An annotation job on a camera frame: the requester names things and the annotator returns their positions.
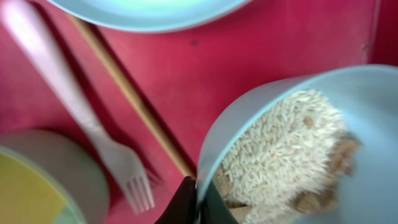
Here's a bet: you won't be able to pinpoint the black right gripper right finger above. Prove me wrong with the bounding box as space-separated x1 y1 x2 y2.
200 182 238 224

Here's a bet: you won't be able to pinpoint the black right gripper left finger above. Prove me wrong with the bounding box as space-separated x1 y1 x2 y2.
155 176 197 224

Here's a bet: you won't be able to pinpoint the rice food leftovers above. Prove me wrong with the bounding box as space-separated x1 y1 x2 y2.
214 90 361 223

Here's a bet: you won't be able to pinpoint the yellow plastic cup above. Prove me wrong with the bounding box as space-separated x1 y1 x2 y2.
1 153 67 224

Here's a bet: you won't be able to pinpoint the light blue bowl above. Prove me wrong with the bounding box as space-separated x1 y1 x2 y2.
197 65 397 224

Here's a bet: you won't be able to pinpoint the white plastic fork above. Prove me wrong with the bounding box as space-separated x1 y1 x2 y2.
1 1 155 213

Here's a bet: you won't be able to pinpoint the green saucer bowl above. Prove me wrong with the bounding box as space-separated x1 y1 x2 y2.
1 129 110 223

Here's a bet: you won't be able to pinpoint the red plastic tray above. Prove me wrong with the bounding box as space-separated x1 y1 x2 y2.
0 0 398 224

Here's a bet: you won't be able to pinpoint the light blue plate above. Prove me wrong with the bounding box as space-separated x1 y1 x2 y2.
50 0 250 34

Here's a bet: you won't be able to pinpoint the wooden chopstick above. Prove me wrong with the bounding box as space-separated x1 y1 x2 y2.
67 14 197 177

